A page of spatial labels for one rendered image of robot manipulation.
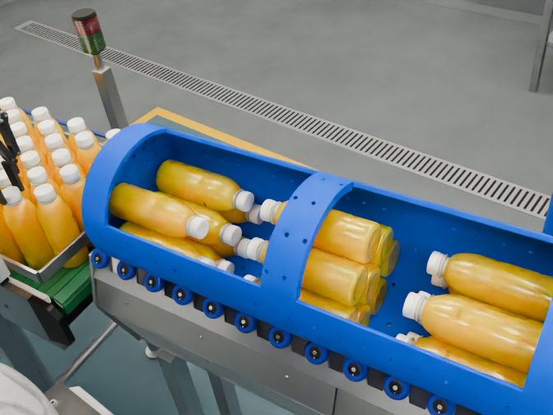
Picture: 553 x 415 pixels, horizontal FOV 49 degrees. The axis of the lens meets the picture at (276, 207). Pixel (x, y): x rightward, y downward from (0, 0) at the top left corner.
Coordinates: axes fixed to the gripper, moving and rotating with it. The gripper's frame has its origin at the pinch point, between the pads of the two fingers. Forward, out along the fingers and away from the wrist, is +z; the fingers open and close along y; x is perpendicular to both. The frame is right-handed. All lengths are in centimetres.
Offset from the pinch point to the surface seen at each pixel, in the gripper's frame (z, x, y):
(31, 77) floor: 114, 237, 165
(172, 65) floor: 114, 155, 213
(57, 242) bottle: 14.2, -8.2, 0.6
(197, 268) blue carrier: 1, -51, -1
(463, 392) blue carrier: 4, -97, -1
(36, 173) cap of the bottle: 2.2, -0.7, 7.1
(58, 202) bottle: 5.4, -8.7, 4.4
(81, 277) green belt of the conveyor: 23.1, -12.1, 0.3
